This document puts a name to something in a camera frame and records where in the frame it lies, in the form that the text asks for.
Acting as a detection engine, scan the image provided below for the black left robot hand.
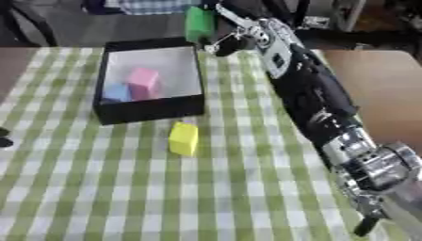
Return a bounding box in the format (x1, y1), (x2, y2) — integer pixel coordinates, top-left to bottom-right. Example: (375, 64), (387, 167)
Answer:
(0, 126), (15, 149)

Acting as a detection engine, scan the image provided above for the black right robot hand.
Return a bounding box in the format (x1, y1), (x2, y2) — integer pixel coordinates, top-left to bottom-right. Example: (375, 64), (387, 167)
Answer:
(198, 0), (261, 57)

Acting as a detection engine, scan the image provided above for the green block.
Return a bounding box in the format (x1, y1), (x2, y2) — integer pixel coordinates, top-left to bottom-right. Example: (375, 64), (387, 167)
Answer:
(183, 6), (218, 45)

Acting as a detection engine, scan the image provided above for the black box white inside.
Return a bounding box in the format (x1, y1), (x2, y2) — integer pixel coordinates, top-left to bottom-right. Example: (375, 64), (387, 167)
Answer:
(90, 36), (208, 126)

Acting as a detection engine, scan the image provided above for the person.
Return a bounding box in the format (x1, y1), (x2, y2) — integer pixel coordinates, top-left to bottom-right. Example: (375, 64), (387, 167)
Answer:
(80, 0), (203, 16)

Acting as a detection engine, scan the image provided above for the pink block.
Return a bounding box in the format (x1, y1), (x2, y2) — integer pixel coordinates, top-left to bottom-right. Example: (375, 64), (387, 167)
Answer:
(125, 67), (164, 102)

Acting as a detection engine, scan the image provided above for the yellow block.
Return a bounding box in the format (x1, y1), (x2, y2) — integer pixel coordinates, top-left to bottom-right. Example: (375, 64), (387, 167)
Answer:
(166, 120), (202, 157)

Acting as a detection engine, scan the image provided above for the blue block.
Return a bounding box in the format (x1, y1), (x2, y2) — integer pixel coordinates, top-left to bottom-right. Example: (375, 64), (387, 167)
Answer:
(102, 82), (134, 104)

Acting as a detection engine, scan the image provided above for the black chair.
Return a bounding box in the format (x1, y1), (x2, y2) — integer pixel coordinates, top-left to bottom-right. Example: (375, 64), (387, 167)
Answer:
(0, 0), (61, 48)

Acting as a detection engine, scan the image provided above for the white frame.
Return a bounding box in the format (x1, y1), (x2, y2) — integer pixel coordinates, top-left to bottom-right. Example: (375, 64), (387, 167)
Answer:
(328, 0), (369, 33)

